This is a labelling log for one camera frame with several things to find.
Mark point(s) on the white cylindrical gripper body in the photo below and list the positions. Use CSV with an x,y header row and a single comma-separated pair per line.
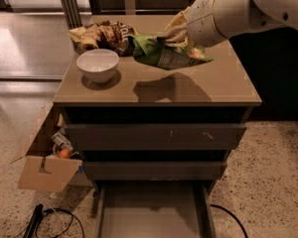
x,y
202,21

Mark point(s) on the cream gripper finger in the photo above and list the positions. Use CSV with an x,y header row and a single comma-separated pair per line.
x,y
178,24
180,43

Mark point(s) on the green rice chip bag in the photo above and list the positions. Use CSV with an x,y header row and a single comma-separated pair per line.
x,y
153,51

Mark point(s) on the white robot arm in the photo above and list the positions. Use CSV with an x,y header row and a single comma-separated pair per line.
x,y
271,14

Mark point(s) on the brown crumpled chip bag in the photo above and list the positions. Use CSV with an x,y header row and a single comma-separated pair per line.
x,y
111,35

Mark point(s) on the grey drawer cabinet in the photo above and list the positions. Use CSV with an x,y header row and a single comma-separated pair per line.
x,y
217,92

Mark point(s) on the top grey drawer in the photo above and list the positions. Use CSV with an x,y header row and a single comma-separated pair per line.
x,y
155,137

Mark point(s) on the middle grey drawer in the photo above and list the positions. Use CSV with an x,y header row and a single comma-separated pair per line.
x,y
154,170

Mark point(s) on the open bottom grey drawer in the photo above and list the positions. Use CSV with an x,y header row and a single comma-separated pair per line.
x,y
154,209

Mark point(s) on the white ceramic bowl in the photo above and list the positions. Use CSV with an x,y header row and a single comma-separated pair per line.
x,y
98,65

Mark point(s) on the white packet in box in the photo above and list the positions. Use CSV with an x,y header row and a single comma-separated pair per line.
x,y
61,141

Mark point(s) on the orange fruit in box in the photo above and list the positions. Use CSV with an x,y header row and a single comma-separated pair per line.
x,y
65,153

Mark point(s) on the open cardboard box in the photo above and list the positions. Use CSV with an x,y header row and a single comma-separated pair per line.
x,y
43,170

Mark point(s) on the black bar on floor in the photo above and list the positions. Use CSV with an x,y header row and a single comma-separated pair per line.
x,y
34,221

